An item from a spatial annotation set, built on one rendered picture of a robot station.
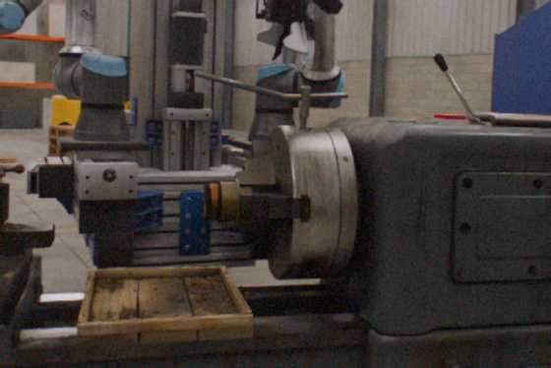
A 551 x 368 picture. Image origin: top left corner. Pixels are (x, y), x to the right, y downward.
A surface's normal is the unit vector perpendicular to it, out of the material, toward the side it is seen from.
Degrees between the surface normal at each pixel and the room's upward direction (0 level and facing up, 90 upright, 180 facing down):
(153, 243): 90
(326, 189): 72
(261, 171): 55
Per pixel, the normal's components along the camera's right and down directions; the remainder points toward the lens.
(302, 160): 0.22, -0.57
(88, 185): 0.38, 0.06
